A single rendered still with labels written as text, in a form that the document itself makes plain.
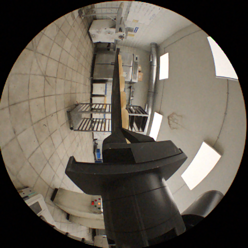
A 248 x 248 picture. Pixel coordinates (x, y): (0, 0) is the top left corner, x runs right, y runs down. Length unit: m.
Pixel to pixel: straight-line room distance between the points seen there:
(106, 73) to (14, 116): 3.26
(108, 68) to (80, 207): 4.04
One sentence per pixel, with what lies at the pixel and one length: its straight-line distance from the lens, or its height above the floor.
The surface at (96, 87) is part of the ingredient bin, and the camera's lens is 3.73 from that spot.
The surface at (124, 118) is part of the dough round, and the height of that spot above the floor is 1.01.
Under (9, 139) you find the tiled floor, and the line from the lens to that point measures 1.04.
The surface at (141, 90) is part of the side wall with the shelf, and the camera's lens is 4.63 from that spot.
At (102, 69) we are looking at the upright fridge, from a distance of 3.58.
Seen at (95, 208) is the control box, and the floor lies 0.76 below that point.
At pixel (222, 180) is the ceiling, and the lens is 2.27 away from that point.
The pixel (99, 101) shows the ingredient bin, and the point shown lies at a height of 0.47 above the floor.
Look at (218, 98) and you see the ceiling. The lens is 2.14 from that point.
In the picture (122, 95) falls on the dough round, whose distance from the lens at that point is 0.19.
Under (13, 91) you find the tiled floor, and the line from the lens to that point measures 1.06.
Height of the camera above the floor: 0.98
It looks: 9 degrees up
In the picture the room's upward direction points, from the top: 92 degrees clockwise
